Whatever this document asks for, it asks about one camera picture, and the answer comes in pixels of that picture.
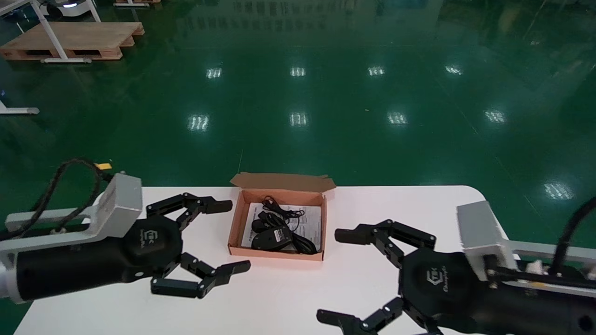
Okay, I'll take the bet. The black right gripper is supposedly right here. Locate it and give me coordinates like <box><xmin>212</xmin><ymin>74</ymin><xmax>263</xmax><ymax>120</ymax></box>
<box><xmin>316</xmin><ymin>219</ymin><xmax>596</xmax><ymax>335</ymax></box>

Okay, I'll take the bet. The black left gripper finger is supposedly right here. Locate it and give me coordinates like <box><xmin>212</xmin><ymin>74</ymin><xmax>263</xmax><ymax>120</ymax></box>
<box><xmin>146</xmin><ymin>192</ymin><xmax>233</xmax><ymax>231</ymax></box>

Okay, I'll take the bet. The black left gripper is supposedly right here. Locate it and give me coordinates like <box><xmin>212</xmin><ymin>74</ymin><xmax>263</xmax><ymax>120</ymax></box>
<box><xmin>16</xmin><ymin>218</ymin><xmax>252</xmax><ymax>303</ymax></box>

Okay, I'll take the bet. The thick black power cable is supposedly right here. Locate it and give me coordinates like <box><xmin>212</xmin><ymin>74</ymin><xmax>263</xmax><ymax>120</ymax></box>
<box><xmin>251</xmin><ymin>212</ymin><xmax>318</xmax><ymax>255</ymax></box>

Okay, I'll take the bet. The black USB cable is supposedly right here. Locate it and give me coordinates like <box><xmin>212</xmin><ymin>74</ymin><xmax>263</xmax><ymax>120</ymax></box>
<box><xmin>251</xmin><ymin>195</ymin><xmax>306</xmax><ymax>252</ymax></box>

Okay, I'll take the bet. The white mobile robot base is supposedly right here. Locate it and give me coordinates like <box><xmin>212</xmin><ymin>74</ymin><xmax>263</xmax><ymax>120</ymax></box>
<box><xmin>40</xmin><ymin>0</ymin><xmax>97</xmax><ymax>18</ymax></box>

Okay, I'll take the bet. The brown cardboard storage box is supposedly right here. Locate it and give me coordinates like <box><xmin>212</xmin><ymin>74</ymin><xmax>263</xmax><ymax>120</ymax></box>
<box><xmin>228</xmin><ymin>172</ymin><xmax>337</xmax><ymax>261</ymax></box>

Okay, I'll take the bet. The white printed instruction sheet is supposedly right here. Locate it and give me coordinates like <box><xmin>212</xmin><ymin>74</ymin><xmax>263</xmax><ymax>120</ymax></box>
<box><xmin>241</xmin><ymin>202</ymin><xmax>323</xmax><ymax>252</ymax></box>

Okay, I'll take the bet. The large wooden pallet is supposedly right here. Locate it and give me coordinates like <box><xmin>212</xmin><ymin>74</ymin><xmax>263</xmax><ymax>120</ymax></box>
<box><xmin>0</xmin><ymin>21</ymin><xmax>145</xmax><ymax>61</ymax></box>

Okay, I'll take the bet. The white metal floor foot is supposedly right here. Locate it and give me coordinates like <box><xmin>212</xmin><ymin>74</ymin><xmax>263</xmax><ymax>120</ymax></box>
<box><xmin>0</xmin><ymin>100</ymin><xmax>41</xmax><ymax>115</ymax></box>

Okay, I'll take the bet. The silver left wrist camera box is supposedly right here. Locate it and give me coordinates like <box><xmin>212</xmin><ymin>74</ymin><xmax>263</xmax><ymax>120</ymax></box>
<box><xmin>0</xmin><ymin>173</ymin><xmax>143</xmax><ymax>255</ymax></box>

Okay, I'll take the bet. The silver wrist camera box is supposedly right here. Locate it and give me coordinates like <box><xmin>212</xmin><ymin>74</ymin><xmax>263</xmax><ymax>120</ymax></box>
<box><xmin>0</xmin><ymin>173</ymin><xmax>143</xmax><ymax>255</ymax></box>
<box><xmin>456</xmin><ymin>200</ymin><xmax>596</xmax><ymax>299</ymax></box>

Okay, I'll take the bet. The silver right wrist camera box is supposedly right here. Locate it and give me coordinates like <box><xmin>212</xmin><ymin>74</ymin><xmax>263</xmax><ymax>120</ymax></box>
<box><xmin>456</xmin><ymin>200</ymin><xmax>596</xmax><ymax>299</ymax></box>

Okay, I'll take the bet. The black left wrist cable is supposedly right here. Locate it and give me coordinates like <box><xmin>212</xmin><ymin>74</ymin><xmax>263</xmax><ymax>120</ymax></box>
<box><xmin>0</xmin><ymin>158</ymin><xmax>111</xmax><ymax>241</ymax></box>

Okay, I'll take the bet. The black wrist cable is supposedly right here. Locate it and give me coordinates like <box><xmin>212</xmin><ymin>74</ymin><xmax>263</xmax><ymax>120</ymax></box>
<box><xmin>0</xmin><ymin>158</ymin><xmax>111</xmax><ymax>241</ymax></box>
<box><xmin>549</xmin><ymin>196</ymin><xmax>596</xmax><ymax>278</ymax></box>

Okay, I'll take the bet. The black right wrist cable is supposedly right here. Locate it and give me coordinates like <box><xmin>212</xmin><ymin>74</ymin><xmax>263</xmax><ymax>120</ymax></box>
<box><xmin>549</xmin><ymin>196</ymin><xmax>596</xmax><ymax>278</ymax></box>

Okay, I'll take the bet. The white metal table frame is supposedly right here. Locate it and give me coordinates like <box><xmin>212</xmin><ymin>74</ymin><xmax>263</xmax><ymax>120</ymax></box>
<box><xmin>0</xmin><ymin>0</ymin><xmax>102</xmax><ymax>64</ymax></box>

